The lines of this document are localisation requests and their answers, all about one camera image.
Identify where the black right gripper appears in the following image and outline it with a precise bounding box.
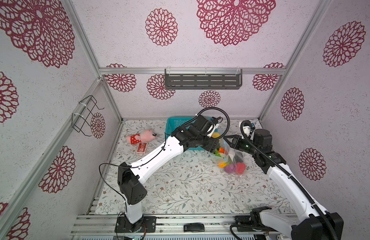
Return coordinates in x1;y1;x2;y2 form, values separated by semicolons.
224;135;259;158

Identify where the dark eggplant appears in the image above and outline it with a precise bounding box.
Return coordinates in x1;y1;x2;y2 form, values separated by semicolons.
233;153;244;164

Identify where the clear zip top bag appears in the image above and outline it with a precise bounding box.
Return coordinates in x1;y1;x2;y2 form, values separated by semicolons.
212;139;245;177

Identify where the yellow green potato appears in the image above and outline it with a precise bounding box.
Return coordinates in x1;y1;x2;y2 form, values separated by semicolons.
211;132;220;139

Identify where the green yellow cucumber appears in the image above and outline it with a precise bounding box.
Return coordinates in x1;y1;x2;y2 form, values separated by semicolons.
217;160;230;168

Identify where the purple onion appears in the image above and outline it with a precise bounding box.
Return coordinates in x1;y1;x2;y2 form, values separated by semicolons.
224;164;236;174

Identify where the white radish with leaves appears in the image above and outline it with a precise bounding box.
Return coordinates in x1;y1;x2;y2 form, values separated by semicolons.
214;152;225;159

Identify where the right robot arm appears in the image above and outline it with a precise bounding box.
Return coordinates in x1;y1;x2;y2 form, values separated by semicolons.
223;129;344;240

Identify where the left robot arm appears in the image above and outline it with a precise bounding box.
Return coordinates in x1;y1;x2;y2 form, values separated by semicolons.
115;115;222;233

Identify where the teal plastic basket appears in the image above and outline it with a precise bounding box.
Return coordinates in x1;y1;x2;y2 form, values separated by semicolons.
166;117;203;152

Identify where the red card pack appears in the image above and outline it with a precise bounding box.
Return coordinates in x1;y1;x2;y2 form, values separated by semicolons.
137;142;148;154

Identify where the grey wall shelf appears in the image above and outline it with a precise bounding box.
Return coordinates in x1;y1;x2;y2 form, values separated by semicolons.
164;69;243;90

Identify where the small black device on rail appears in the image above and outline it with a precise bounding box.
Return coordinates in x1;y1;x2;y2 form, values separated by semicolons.
184;223;205;233

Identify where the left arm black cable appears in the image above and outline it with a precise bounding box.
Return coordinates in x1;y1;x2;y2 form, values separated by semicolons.
98;107;230;232

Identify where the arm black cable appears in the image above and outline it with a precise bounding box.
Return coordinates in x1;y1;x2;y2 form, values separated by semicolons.
98;107;230;232
229;119;340;240

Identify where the black wire wall rack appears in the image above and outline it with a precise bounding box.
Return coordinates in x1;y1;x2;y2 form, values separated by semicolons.
71;95;106;139

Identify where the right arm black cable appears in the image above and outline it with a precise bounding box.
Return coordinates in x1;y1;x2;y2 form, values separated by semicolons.
229;119;340;240

